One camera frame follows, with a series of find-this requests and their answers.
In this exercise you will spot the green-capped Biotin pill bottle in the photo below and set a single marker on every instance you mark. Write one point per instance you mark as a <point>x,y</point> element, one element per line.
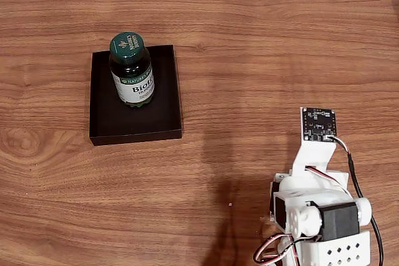
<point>131,91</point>

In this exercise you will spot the shallow black cardboard box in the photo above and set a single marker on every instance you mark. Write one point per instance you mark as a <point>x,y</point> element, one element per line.
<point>103,122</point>

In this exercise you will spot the camera circuit board on mount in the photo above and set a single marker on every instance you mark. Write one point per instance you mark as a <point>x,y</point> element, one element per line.
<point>319,124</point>

